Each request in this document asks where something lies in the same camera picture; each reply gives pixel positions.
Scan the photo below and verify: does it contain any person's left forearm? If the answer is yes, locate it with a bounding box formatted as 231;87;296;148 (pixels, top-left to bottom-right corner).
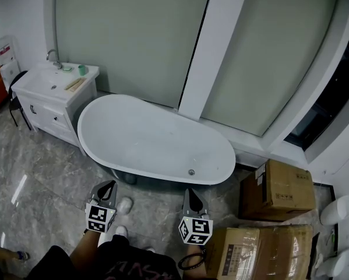
70;230;105;263

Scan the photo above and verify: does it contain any person's left white shoe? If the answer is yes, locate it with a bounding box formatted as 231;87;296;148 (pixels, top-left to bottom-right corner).
115;225;129;239

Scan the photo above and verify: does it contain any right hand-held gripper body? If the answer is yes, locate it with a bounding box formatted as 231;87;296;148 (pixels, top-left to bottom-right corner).
178;206;214;246

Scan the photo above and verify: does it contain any taped cardboard box with label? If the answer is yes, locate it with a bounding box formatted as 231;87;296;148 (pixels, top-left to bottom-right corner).
205;225;313;280

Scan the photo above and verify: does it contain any white water dispenser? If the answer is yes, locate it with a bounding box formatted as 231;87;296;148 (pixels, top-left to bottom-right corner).
0;35;21;90

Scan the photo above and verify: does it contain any dark framed window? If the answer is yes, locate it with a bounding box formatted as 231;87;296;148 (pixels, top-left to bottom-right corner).
284;41;349;152

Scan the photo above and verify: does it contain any chrome faucet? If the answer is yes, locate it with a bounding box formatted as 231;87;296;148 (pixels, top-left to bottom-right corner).
46;49;64;69

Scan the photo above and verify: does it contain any white fluffy duster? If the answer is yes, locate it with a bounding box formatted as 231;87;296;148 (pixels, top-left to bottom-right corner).
117;197;133;215

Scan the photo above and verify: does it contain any black chair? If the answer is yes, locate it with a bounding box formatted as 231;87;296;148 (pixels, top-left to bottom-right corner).
8;70;33;131

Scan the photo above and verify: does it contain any plain brown cardboard box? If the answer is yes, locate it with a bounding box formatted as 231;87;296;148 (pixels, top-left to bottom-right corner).
238;159;316;222

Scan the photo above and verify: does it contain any white bathtub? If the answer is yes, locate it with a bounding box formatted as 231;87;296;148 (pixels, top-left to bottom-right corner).
77;94;237;186

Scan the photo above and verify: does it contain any white ceramic fixture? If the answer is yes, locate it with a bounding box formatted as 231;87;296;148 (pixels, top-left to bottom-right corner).
313;246;349;278

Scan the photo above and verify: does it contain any person's black printed shirt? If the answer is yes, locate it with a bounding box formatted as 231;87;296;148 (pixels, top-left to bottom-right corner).
25;234;181;280

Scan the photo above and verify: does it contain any white toilet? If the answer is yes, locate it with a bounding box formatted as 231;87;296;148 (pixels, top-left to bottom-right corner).
319;194;349;226

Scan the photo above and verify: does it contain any person's right forearm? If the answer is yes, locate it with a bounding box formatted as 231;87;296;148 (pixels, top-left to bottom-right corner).
182;243;207;280

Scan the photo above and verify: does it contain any white vanity cabinet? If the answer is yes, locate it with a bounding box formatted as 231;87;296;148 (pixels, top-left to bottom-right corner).
10;62;100;155

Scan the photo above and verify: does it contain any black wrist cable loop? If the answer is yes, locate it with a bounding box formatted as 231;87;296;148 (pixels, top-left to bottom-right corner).
177;251;206;271

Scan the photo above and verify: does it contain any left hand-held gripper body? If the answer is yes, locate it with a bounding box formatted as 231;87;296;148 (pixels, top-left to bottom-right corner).
84;197;118;233

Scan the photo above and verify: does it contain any pale green roller blind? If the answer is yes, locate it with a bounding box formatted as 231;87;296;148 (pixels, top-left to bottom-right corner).
55;0;214;110
203;0;343;137

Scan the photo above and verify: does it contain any beige folded cloth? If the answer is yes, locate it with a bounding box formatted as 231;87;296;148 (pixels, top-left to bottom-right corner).
64;77;88;93

